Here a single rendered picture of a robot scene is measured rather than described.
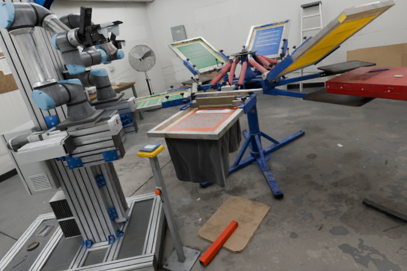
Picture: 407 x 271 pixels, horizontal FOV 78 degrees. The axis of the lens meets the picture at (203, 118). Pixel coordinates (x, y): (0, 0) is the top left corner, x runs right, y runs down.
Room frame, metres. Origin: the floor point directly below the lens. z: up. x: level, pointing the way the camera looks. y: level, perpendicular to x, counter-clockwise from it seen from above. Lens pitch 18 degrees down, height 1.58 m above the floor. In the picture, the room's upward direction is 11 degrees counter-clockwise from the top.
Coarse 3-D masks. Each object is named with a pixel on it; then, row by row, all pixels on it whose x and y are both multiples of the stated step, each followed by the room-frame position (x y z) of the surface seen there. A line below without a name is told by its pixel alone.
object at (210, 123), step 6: (222, 108) 2.08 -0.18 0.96; (228, 108) 2.05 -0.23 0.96; (234, 108) 2.01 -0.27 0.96; (210, 114) 1.98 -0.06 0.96; (216, 114) 1.95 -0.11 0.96; (222, 114) 1.92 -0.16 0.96; (228, 114) 1.89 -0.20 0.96; (204, 120) 1.86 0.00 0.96; (210, 120) 1.83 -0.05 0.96; (216, 120) 1.80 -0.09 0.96; (222, 120) 1.78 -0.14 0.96; (198, 126) 1.75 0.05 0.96; (204, 126) 1.72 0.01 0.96; (210, 126) 1.70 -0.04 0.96; (216, 126) 1.68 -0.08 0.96
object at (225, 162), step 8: (232, 128) 1.81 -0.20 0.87; (224, 136) 1.69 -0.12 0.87; (232, 136) 1.81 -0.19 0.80; (240, 136) 1.97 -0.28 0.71; (224, 144) 1.68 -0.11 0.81; (232, 144) 1.79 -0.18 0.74; (224, 152) 1.66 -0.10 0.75; (224, 160) 1.65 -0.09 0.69; (224, 168) 1.65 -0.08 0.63; (224, 176) 1.63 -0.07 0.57
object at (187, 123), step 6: (204, 108) 2.20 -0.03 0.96; (210, 108) 2.16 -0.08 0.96; (216, 108) 2.12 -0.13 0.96; (192, 114) 2.09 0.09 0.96; (198, 114) 2.05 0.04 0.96; (204, 114) 2.02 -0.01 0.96; (180, 120) 1.98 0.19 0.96; (186, 120) 1.95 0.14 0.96; (192, 120) 1.92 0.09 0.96; (198, 120) 1.89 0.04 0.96; (174, 126) 1.86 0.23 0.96; (180, 126) 1.83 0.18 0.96; (186, 126) 1.81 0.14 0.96; (192, 126) 1.78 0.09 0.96
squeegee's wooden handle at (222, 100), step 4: (220, 96) 2.10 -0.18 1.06; (224, 96) 2.07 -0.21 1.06; (228, 96) 2.04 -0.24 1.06; (232, 96) 2.02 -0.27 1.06; (196, 100) 2.20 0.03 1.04; (200, 100) 2.18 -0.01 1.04; (204, 100) 2.16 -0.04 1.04; (208, 100) 2.14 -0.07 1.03; (212, 100) 2.12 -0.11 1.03; (216, 100) 2.10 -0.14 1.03; (220, 100) 2.07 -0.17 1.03; (224, 100) 2.06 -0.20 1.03; (228, 100) 2.04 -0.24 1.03; (232, 100) 2.02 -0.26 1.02; (200, 104) 2.18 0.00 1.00; (204, 104) 2.16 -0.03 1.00; (208, 104) 2.14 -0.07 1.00; (212, 104) 2.12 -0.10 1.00; (216, 104) 2.10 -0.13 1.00; (220, 104) 2.08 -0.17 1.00; (224, 104) 2.06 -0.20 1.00
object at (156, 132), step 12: (192, 108) 2.25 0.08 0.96; (240, 108) 1.87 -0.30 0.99; (168, 120) 1.94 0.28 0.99; (228, 120) 1.65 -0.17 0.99; (156, 132) 1.71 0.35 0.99; (168, 132) 1.65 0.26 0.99; (180, 132) 1.60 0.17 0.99; (192, 132) 1.56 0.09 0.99; (204, 132) 1.52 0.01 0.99; (216, 132) 1.48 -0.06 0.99
